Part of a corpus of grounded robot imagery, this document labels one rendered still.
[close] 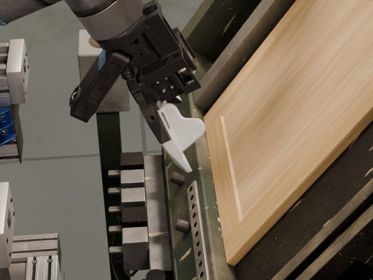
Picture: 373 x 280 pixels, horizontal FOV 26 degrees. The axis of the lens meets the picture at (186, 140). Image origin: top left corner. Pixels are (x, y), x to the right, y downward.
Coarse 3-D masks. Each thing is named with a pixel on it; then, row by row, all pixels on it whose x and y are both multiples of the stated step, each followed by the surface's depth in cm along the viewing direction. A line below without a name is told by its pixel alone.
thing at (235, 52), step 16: (272, 0) 170; (288, 0) 169; (256, 16) 173; (272, 16) 171; (240, 32) 177; (256, 32) 173; (240, 48) 176; (256, 48) 176; (224, 64) 178; (240, 64) 178; (208, 80) 183; (224, 80) 181; (208, 96) 183
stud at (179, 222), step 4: (176, 220) 160; (180, 220) 159; (184, 220) 160; (176, 224) 159; (180, 224) 159; (184, 224) 159; (188, 224) 160; (176, 228) 159; (180, 228) 159; (184, 228) 159; (188, 228) 160; (184, 232) 160
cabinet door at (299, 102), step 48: (336, 0) 151; (288, 48) 161; (336, 48) 145; (240, 96) 171; (288, 96) 153; (336, 96) 139; (240, 144) 163; (288, 144) 147; (336, 144) 133; (240, 192) 155; (288, 192) 140; (240, 240) 148
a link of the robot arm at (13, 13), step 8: (0, 0) 92; (8, 0) 92; (16, 0) 92; (24, 0) 92; (32, 0) 92; (40, 0) 92; (0, 8) 93; (8, 8) 93; (16, 8) 93; (24, 8) 93; (32, 8) 93; (40, 8) 94; (0, 16) 94; (8, 16) 94; (16, 16) 95; (0, 24) 96
